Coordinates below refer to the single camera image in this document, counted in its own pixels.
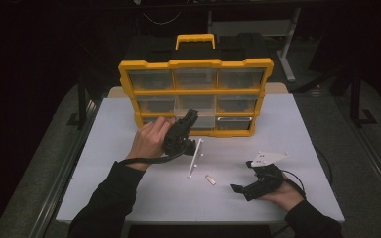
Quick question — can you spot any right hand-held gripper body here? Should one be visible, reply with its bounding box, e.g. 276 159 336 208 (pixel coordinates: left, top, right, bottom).
242 151 291 202

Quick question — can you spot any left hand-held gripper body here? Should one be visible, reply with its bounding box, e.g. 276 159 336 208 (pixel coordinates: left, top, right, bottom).
163 124 205 179

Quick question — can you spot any yellow black organizer cabinet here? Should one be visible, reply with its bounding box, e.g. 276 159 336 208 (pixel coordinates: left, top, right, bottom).
117 33 275 139

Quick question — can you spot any person's right hand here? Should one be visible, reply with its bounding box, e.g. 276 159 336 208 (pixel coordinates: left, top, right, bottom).
261 174 306 213

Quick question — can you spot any person's left hand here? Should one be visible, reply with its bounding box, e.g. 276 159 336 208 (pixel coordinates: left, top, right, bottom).
125 116 177 172

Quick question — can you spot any set of closed clear bins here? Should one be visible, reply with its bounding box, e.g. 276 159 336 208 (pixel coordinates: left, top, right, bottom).
127 67 266 132

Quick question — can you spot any black metal stand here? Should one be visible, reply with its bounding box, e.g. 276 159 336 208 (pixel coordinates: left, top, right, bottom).
66 77 91 130
347 63 378 129

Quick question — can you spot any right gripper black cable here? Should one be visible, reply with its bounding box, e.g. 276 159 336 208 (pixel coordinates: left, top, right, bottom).
280 169 307 200

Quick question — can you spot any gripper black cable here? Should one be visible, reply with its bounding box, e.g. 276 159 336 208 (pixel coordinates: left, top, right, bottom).
280 169 307 200
118 147 190 167

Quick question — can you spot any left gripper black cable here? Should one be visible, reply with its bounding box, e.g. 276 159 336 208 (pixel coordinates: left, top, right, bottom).
118 147 190 167

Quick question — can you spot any thin hanging background cable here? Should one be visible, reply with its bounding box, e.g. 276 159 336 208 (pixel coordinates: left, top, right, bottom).
142 11 183 26

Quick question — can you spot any aluminium rail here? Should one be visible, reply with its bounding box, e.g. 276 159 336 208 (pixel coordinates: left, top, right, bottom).
29 98 101 238
338 105 381 214

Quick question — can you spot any white metal desk frame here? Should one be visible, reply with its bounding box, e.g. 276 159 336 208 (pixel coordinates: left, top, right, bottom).
207 7 303 83

